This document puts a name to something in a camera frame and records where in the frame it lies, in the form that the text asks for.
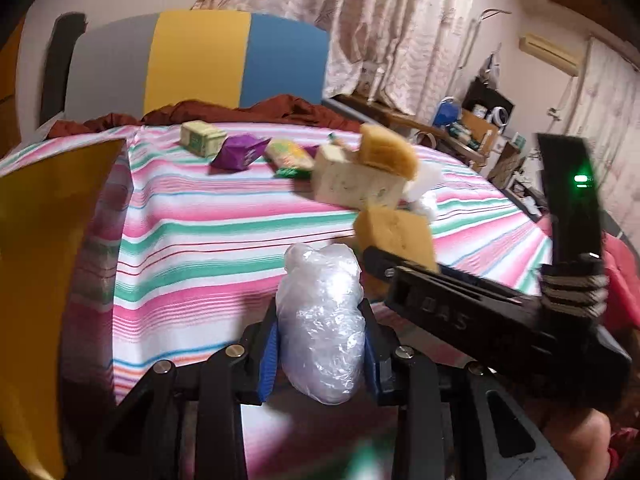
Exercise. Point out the air conditioner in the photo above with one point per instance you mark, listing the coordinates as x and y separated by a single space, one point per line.
550 55

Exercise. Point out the wooden desk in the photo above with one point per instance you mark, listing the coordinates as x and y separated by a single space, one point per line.
400 120

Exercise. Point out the black shelf unit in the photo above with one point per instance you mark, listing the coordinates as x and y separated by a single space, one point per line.
487 95

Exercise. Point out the pink cloth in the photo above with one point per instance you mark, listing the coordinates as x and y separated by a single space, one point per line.
622 285

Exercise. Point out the blue jug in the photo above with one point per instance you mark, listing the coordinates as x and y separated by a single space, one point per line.
446 112

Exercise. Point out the person's right forearm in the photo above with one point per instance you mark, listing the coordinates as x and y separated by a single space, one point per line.
575 440

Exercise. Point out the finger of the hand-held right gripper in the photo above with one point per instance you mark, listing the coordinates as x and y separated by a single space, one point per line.
380 262

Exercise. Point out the brown blanket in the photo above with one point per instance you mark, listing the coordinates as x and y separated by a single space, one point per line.
280 110

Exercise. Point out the grey yellow blue cushion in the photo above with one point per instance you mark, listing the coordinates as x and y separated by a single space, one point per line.
200 60

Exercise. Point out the cream cardboard box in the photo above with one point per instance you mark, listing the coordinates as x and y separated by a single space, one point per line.
355 180

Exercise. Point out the small green box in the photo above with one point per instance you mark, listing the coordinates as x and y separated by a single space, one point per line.
202 137

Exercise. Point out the clear plastic bag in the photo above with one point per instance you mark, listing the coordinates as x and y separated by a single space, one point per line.
320 320

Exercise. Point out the gold tin box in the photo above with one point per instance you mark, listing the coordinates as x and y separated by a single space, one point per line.
40 260

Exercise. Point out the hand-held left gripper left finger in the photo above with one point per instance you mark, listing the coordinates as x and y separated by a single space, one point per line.
267 357

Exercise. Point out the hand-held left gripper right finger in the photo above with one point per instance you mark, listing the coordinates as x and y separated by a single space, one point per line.
372 362

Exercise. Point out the yellow green snack packet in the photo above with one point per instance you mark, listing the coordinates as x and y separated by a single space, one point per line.
290 157

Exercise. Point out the pale side curtain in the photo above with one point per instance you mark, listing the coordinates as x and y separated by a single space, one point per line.
610 110

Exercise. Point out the purple snack packet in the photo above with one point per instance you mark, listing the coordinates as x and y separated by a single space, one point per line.
237 152

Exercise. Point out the wooden wardrobe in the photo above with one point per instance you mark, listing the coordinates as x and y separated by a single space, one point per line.
7 95

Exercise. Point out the striped blanket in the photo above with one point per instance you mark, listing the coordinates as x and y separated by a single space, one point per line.
200 240

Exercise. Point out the patterned curtain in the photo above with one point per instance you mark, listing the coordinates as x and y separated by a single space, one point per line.
390 35

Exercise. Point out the metal clothes rack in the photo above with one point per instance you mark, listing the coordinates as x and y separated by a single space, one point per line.
472 40

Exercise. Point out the yellow sponge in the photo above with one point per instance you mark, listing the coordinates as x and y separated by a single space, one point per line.
395 235
387 150

